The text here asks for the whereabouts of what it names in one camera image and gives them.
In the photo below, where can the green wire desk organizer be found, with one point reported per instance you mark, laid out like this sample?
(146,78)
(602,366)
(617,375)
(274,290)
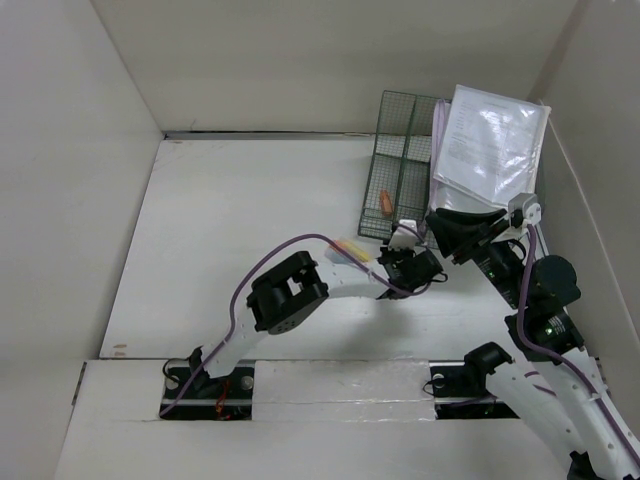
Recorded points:
(401,164)

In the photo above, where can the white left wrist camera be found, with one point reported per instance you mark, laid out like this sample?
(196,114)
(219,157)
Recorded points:
(405,235)

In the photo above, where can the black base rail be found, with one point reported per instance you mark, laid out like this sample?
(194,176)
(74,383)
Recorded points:
(396,391)

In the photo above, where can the clear mesh document pouch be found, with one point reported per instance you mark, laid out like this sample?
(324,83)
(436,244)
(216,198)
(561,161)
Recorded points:
(523,126)

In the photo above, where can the orange highlighter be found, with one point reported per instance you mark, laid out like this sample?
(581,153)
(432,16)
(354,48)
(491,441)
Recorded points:
(347,245)

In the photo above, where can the yellow highlighter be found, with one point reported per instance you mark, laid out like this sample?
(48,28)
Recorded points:
(362,255)

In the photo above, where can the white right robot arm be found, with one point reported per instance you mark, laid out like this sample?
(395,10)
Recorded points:
(573,413)

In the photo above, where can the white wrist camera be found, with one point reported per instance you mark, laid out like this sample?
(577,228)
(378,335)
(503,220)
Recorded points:
(405,235)
(524,210)

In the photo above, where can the clear pouch with purple zipper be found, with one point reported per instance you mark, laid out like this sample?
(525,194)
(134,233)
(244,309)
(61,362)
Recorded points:
(465,154)

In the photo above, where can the blue highlighter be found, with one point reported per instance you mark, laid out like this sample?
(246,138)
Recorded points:
(336,255)

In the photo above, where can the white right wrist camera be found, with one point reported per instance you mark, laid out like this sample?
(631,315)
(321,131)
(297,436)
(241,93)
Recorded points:
(524,210)

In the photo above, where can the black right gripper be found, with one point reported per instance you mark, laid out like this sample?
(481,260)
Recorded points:
(450,235)

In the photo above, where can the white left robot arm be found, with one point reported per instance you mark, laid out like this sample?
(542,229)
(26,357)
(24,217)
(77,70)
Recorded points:
(285,295)

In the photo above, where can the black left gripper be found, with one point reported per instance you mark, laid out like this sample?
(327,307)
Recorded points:
(406,254)

